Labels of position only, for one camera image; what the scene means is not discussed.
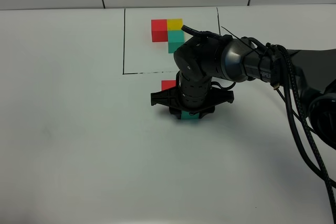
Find right black braided cables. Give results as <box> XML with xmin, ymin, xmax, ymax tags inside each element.
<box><xmin>181</xmin><ymin>24</ymin><xmax>336</xmax><ymax>224</ymax></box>

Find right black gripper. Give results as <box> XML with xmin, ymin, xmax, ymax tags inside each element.
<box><xmin>151</xmin><ymin>71</ymin><xmax>234</xmax><ymax>120</ymax></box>

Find green template block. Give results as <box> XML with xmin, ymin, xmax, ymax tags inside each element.
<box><xmin>167</xmin><ymin>30</ymin><xmax>185</xmax><ymax>54</ymax></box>

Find red template block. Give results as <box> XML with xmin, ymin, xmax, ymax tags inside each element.
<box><xmin>151</xmin><ymin>19</ymin><xmax>168</xmax><ymax>42</ymax></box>

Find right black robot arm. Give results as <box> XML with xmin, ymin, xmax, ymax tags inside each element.
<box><xmin>151</xmin><ymin>35</ymin><xmax>335</xmax><ymax>147</ymax></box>

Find yellow template block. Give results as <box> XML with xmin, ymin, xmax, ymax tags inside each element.
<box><xmin>166</xmin><ymin>19</ymin><xmax>183</xmax><ymax>31</ymax></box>

